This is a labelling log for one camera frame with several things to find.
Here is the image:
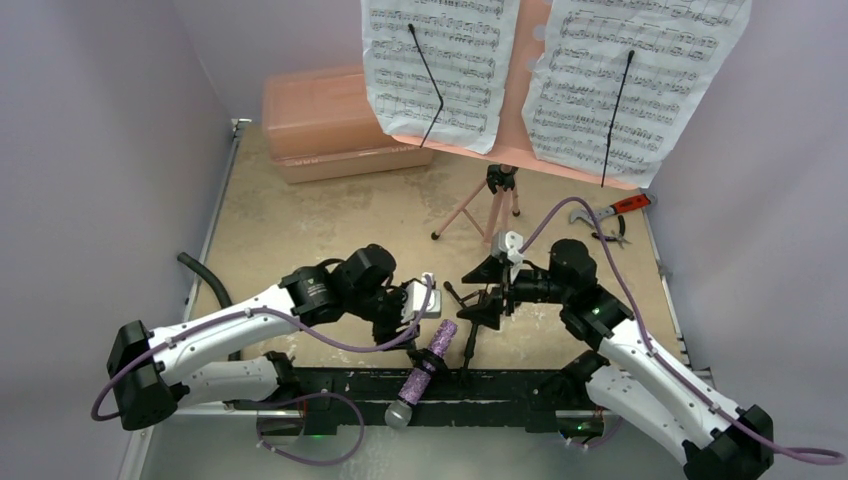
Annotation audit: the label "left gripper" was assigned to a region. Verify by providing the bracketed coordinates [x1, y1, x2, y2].
[348, 281, 420, 350]

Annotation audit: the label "black microphone tripod stand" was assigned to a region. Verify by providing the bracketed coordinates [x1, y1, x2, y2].
[407, 281, 505, 386]

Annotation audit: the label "purple glitter microphone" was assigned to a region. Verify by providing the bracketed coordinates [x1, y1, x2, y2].
[384, 319, 458, 429]

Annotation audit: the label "sheet music page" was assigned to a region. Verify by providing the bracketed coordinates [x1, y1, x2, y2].
[522, 0, 753, 188]
[360, 0, 520, 154]

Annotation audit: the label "pink music stand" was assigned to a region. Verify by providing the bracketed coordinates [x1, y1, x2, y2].
[427, 0, 602, 242]

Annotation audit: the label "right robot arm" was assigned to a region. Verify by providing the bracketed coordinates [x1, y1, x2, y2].
[458, 232, 774, 479]

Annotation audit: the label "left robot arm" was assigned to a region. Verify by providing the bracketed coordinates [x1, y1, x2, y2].
[91, 244, 439, 431]

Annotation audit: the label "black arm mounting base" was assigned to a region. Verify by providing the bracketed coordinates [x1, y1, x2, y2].
[229, 367, 616, 439]

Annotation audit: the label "pink plastic storage box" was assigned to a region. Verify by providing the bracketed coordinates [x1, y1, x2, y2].
[261, 65, 433, 184]

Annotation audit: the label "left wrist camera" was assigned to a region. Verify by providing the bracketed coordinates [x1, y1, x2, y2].
[401, 272, 442, 324]

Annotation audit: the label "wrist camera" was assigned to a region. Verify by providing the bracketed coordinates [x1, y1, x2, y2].
[490, 230, 524, 266]
[401, 272, 442, 324]

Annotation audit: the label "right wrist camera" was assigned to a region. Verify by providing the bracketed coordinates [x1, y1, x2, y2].
[490, 230, 524, 266]

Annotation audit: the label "silver adjustable wrench red handle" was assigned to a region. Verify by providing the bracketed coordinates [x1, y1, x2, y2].
[569, 193, 657, 226]

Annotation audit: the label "red handled pliers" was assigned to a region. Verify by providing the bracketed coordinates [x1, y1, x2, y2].
[591, 215, 630, 249]

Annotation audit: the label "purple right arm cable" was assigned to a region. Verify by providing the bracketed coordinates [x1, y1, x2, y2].
[519, 195, 848, 466]

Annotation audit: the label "aluminium table frame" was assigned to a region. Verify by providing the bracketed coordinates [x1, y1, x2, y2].
[117, 119, 740, 480]

